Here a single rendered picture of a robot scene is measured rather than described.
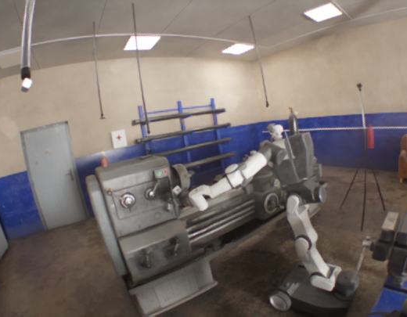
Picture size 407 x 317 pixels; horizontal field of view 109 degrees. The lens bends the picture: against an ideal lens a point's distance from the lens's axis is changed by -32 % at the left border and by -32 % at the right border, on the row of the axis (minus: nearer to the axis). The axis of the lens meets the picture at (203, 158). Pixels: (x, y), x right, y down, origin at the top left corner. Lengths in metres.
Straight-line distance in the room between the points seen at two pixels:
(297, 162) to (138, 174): 1.09
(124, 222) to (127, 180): 0.32
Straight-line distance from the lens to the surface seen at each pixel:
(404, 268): 1.02
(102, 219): 1.59
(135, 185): 1.57
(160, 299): 2.03
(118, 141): 4.71
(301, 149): 1.40
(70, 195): 4.84
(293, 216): 1.58
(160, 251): 1.65
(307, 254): 1.70
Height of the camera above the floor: 1.54
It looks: 9 degrees down
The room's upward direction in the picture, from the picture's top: 9 degrees counter-clockwise
